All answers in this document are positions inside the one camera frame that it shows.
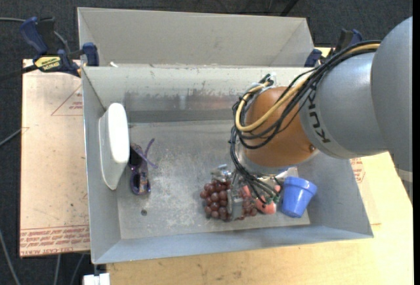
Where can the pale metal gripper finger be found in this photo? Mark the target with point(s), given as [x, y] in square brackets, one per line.
[220, 172]
[236, 206]

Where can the brown cardboard board, red print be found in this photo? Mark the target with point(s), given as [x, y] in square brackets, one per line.
[52, 162]

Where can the salmon pink toy food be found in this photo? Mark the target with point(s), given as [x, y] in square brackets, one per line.
[268, 208]

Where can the dark red toy grapes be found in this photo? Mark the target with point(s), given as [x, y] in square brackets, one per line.
[215, 199]

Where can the blue flower pot cup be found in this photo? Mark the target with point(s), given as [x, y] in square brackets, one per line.
[297, 196]

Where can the grey metal bin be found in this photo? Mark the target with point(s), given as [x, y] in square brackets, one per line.
[183, 145]

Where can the white oblong dish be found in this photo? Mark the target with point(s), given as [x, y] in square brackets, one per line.
[115, 136]

